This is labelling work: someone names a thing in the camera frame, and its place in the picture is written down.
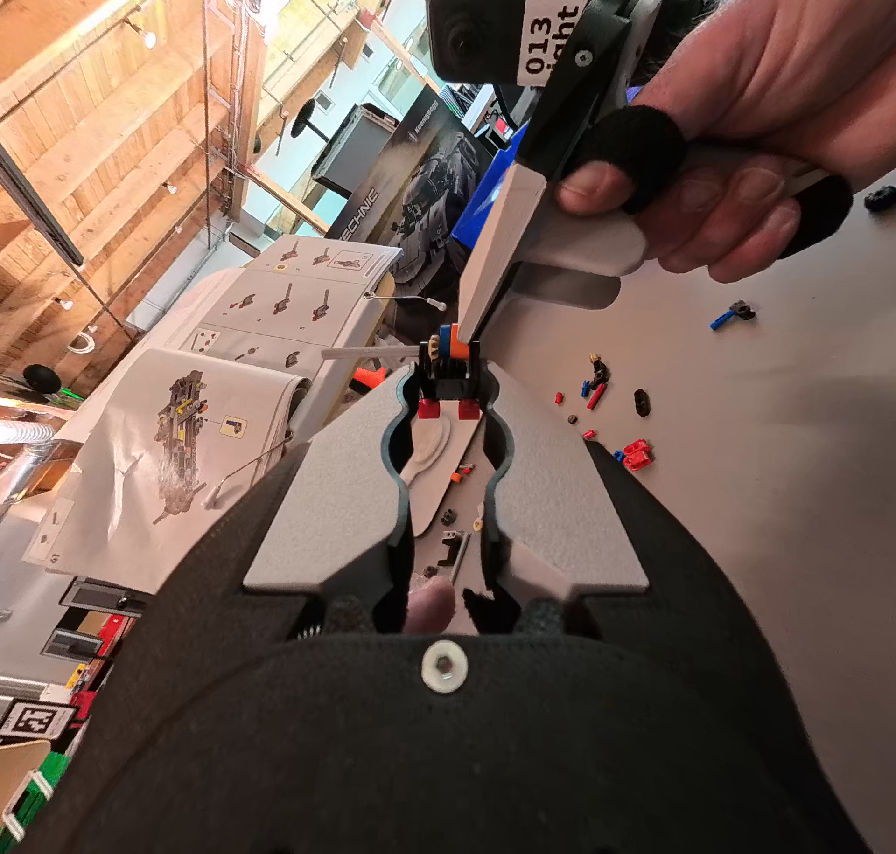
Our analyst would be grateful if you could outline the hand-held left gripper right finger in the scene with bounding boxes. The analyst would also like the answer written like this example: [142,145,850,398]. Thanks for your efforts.
[482,359,652,596]

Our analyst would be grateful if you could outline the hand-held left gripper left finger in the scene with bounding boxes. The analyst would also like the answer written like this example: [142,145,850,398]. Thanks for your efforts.
[241,363,420,617]

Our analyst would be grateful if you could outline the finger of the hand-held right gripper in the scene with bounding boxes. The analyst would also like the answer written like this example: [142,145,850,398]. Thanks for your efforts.
[457,163,548,342]

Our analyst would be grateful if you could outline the small black lego subassembly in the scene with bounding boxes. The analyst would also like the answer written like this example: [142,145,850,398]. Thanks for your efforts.
[322,324,485,421]

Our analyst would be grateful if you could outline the black lego set box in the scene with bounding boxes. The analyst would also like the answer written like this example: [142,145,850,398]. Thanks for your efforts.
[325,84,506,325]

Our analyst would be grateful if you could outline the person's left hand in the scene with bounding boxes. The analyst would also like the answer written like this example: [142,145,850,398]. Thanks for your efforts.
[408,576,457,635]

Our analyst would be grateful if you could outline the person's right hand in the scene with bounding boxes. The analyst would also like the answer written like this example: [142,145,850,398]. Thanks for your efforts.
[556,0,896,285]

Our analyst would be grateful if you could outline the white stand base board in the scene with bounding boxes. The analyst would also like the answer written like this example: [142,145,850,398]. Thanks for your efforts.
[409,417,485,539]

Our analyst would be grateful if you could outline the open instruction booklet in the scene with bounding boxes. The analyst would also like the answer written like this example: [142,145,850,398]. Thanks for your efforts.
[21,233,406,595]

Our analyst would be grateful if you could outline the dark grey case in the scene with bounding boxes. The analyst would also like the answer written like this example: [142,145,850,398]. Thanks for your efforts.
[310,102,401,199]

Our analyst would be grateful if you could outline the blue axle with black connector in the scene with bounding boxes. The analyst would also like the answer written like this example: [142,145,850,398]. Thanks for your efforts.
[709,300,757,332]

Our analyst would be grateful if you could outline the printed marker card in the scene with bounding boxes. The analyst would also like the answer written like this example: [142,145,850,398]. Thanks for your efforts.
[0,699,79,741]

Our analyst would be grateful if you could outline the green crate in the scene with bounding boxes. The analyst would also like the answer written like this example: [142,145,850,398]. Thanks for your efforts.
[0,749,72,842]

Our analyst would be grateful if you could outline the silver ventilation duct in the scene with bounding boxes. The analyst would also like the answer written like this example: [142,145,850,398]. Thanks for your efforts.
[0,417,79,514]

